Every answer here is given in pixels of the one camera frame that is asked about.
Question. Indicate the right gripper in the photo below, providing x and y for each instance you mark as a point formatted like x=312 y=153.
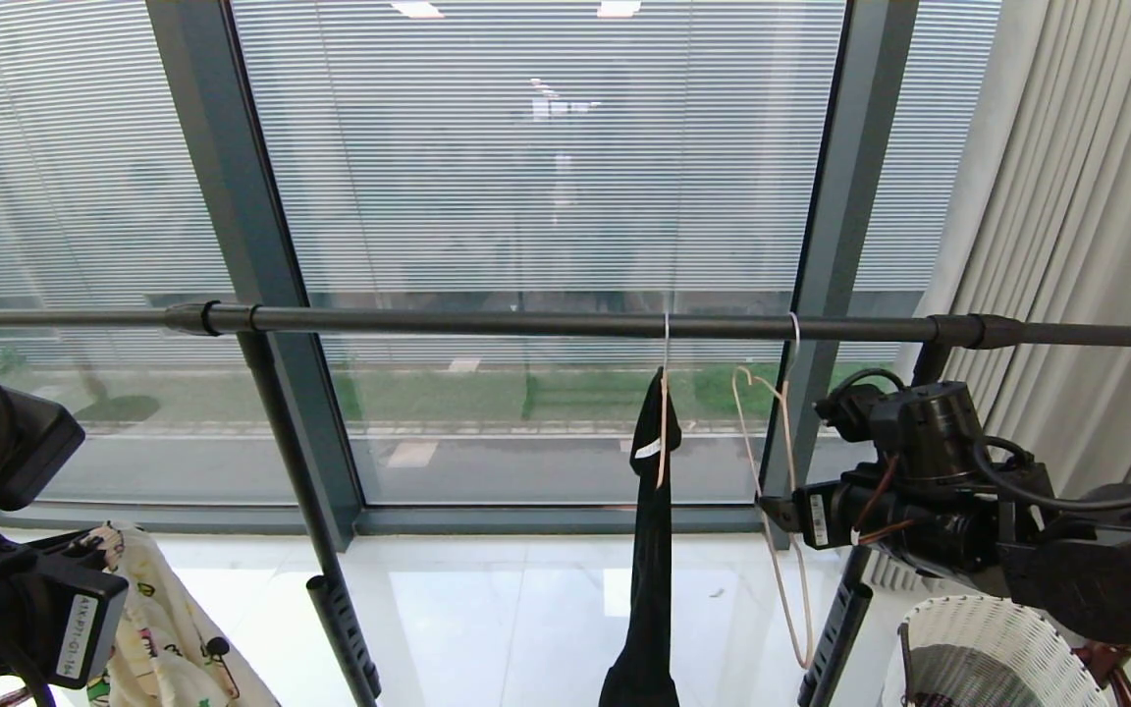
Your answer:
x=899 y=525

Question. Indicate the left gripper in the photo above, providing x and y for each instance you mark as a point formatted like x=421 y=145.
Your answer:
x=26 y=609

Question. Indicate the cream printed garment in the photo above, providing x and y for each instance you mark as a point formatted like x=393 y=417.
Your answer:
x=173 y=638

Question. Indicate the pink clothes hanger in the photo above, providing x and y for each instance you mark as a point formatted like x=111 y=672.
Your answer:
x=665 y=432
x=793 y=339

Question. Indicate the black t-shirt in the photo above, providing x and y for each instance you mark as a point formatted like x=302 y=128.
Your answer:
x=649 y=589

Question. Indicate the white laundry basket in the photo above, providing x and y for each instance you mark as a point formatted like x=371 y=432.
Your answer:
x=997 y=628

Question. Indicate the black clothes rack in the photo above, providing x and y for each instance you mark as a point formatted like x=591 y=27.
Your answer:
x=526 y=323

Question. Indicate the window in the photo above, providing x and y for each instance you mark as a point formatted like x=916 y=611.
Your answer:
x=526 y=147

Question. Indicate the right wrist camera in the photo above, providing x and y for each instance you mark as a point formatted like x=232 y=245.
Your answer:
x=845 y=412

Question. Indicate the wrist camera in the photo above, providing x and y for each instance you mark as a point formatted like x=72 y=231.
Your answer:
x=16 y=442
x=845 y=412

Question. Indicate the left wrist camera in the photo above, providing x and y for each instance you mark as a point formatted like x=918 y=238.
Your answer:
x=16 y=442

